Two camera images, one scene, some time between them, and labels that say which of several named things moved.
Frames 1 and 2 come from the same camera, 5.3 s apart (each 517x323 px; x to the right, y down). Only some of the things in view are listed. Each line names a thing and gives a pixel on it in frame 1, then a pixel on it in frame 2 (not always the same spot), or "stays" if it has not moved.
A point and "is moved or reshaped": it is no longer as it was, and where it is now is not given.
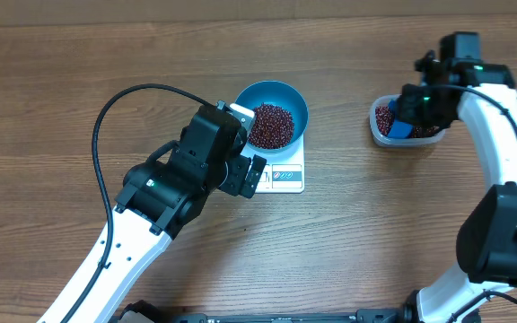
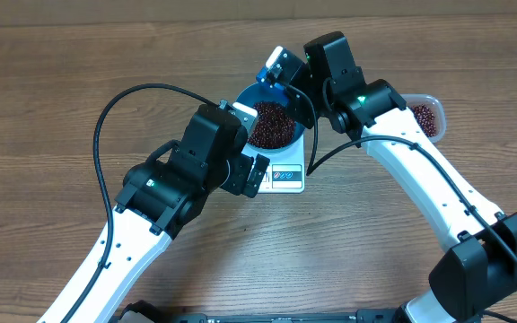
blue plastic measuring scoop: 399,129 is moved or reshaped
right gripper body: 425,109 to 332,94
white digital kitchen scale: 284,172 stays
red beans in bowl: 273,128 stays
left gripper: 240,167 stays
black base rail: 362,316 stays
